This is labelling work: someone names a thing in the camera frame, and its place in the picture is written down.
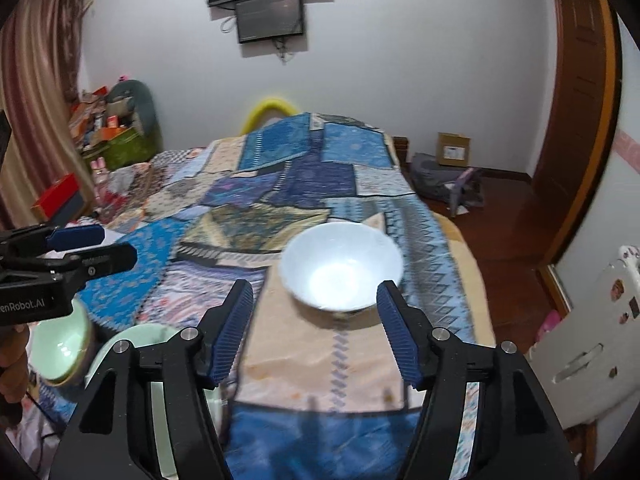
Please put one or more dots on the green crate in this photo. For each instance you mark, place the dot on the green crate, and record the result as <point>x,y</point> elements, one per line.
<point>125,147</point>

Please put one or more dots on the wooden door frame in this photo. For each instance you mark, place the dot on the wooden door frame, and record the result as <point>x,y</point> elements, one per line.
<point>575,110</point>

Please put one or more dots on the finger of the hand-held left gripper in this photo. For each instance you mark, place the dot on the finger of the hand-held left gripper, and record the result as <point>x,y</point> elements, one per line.
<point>105,258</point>
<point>75,236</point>

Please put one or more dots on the patchwork blanket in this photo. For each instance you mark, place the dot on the patchwork blanket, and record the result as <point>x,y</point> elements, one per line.
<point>300,185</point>

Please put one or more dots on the pile of assorted boxes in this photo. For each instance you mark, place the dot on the pile of assorted boxes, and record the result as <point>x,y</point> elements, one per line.
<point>95,115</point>

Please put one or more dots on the yellow hoop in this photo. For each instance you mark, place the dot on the yellow hoop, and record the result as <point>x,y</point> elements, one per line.
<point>270,101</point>

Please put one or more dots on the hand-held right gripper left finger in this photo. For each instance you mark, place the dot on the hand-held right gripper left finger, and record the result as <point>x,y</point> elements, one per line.
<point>230,330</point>

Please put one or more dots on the pink bunny toy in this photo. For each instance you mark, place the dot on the pink bunny toy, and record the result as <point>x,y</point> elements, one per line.
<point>100,172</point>

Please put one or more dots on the striped brown curtain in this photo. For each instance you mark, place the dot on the striped brown curtain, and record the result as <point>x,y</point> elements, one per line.
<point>40,85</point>

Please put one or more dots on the cardboard box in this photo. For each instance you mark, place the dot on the cardboard box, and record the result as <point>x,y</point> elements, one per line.
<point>454,149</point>

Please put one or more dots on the white plastic chair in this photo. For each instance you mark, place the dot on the white plastic chair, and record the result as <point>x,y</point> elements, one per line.
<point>590,320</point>

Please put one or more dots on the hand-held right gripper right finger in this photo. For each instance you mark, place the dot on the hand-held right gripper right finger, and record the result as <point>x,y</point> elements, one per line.
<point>397,335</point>

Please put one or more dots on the white bowl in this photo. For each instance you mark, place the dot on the white bowl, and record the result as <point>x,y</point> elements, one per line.
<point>345,260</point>

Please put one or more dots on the pale green bowl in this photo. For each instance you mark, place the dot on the pale green bowl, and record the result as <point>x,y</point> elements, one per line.
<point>60,345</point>

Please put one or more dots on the red box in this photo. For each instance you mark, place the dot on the red box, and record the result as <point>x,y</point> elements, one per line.
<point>55,195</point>

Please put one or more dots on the teal cushion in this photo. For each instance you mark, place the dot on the teal cushion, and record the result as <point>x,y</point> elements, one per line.
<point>145,110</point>

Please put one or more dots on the grey bag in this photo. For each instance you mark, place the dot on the grey bag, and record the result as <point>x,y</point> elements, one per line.
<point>435,180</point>

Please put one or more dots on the pale green plate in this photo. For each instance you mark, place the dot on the pale green plate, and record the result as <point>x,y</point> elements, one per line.
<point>145,332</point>

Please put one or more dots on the pink cloth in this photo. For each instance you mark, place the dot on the pink cloth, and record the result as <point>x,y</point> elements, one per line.
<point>547,330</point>

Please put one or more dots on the small wall screen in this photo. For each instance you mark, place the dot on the small wall screen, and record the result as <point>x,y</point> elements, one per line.
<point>270,17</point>

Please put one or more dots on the person's left hand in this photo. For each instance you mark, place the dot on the person's left hand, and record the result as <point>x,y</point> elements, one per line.
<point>12,360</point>

